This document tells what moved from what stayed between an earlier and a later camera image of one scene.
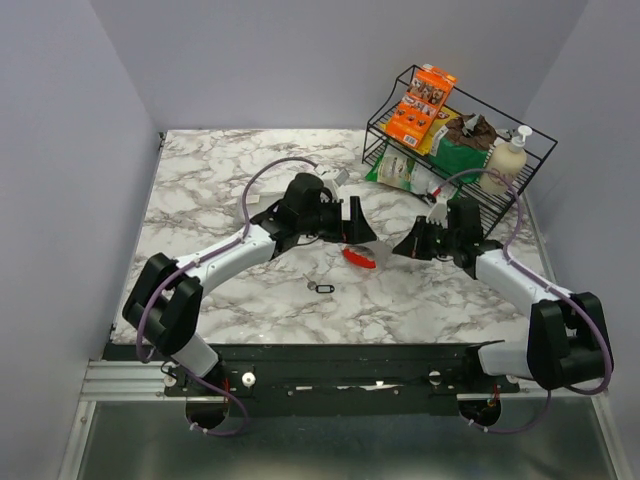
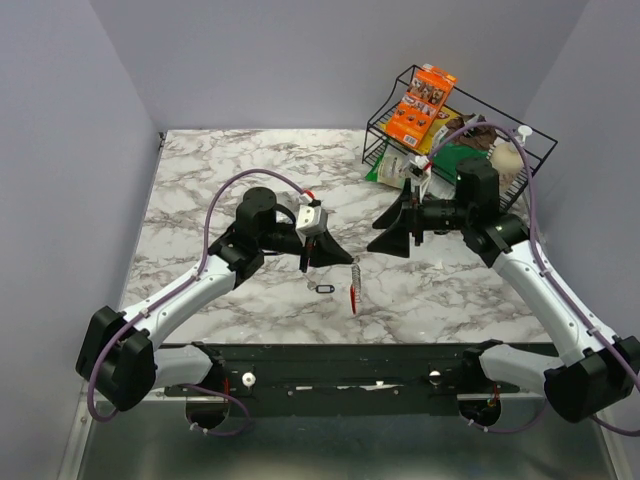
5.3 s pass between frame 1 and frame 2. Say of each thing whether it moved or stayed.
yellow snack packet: stayed
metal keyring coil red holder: moved
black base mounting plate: stayed
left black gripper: moved
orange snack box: stayed
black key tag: stayed
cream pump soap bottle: stayed
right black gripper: moved
